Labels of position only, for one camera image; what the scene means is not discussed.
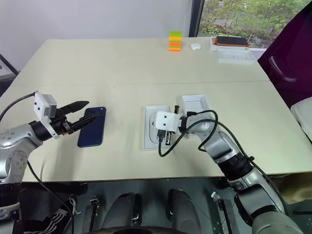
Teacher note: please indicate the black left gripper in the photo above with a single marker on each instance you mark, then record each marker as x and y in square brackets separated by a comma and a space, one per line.
[61, 123]

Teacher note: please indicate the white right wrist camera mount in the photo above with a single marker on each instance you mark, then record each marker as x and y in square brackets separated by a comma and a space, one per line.
[167, 120]

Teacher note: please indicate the white phone box base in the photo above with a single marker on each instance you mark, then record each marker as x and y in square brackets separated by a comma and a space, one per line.
[150, 137]

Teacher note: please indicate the olive brown cloth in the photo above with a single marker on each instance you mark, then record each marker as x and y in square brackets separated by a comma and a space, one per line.
[295, 187]

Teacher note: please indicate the dark window frame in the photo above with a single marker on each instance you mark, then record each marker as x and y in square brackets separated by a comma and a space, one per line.
[196, 18]

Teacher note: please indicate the black smartphone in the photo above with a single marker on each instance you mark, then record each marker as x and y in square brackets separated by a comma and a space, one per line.
[231, 40]

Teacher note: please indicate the green orange toy brick stack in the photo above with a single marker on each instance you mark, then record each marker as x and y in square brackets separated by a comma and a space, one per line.
[175, 41]

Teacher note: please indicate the black white striped shoe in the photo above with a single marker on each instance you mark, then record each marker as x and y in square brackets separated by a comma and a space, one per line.
[54, 220]

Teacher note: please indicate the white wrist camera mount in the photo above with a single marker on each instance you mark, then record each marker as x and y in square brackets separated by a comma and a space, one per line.
[167, 120]
[41, 103]

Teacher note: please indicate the white earbuds case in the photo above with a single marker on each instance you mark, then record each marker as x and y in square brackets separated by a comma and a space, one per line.
[195, 46]

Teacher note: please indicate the white cushion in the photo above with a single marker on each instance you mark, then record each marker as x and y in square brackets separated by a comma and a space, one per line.
[303, 114]

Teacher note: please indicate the dark purple chair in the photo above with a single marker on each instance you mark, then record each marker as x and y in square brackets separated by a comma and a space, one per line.
[290, 53]

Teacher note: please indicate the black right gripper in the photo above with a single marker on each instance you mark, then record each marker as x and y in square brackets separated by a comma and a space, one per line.
[167, 137]

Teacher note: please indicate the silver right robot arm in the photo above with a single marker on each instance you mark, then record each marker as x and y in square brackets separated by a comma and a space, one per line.
[226, 148]

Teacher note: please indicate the metal table clamp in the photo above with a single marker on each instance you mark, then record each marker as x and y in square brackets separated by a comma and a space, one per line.
[95, 212]
[223, 212]

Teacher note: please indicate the white phone box lid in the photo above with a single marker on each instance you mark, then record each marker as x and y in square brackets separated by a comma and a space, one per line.
[195, 103]

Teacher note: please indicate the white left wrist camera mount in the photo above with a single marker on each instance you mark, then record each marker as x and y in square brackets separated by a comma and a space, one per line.
[41, 103]

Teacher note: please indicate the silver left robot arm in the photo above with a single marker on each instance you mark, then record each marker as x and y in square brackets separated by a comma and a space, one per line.
[17, 141]

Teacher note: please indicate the white flat box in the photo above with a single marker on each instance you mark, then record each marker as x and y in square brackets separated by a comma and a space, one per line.
[214, 48]

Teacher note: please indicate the dark blue smartphone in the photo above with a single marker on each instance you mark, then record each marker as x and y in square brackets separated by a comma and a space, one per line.
[92, 129]

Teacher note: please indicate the clear plastic tray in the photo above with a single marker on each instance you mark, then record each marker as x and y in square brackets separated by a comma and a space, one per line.
[235, 57]

